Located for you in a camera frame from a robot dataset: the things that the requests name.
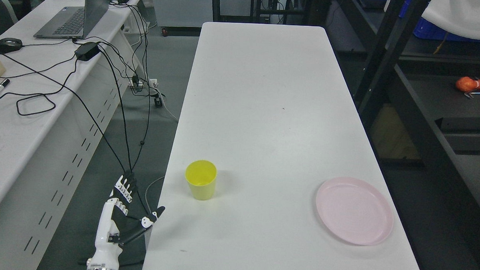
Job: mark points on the grey laptop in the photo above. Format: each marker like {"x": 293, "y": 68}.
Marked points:
{"x": 74, "y": 22}

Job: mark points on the pink plastic plate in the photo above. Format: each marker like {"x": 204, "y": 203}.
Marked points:
{"x": 354, "y": 211}

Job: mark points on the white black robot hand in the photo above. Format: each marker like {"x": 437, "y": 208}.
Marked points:
{"x": 111, "y": 237}

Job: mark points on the white power strip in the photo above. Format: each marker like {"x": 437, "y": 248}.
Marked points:
{"x": 137, "y": 84}

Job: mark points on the orange toy on shelf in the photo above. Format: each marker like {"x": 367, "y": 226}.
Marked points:
{"x": 468, "y": 85}

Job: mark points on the white side desk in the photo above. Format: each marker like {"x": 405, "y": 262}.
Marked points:
{"x": 52, "y": 115}

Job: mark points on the dark grey metal shelf rack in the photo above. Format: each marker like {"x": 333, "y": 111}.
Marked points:
{"x": 437, "y": 198}

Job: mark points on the black computer mouse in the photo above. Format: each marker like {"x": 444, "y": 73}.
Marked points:
{"x": 8, "y": 45}

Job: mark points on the black power adapter brick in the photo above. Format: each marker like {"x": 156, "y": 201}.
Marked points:
{"x": 87, "y": 51}

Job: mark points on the blue plastic crate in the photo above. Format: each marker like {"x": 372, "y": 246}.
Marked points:
{"x": 456, "y": 20}

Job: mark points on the yellow plastic cup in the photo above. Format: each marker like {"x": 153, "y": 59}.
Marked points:
{"x": 201, "y": 176}

